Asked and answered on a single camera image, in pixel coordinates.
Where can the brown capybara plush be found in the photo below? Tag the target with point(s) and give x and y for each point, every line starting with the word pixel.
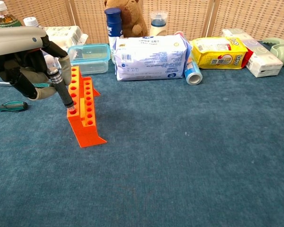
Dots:
pixel 132 16

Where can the red yellow snack box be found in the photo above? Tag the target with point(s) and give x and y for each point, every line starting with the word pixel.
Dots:
pixel 249 56

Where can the blue table cloth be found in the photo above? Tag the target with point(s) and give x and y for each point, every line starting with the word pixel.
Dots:
pixel 168 153

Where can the white wet wipes pack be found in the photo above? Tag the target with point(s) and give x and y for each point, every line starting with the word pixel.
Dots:
pixel 151 56

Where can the blue plastic wrap roll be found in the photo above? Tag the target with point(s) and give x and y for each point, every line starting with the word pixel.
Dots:
pixel 192 73

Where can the blue white spray can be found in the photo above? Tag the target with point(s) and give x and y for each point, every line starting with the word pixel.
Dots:
pixel 113 23

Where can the clear container teal lid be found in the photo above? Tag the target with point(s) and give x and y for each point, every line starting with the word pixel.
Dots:
pixel 92 56

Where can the white bottle clear cap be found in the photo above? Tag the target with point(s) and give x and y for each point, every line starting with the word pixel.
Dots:
pixel 158 28

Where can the green tea bottle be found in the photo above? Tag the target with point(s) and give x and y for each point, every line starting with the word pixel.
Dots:
pixel 4 19

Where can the wicker folding screen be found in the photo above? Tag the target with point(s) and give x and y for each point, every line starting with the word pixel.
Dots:
pixel 251 16

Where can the pastel tissue pack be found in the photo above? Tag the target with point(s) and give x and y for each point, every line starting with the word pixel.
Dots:
pixel 262 59

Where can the orange tool rack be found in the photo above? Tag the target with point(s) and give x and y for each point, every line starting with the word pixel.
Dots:
pixel 85 134

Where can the yellow snack bag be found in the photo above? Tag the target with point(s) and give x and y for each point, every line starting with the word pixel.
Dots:
pixel 217 54

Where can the clear water bottle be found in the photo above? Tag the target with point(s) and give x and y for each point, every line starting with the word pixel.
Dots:
pixel 30 21

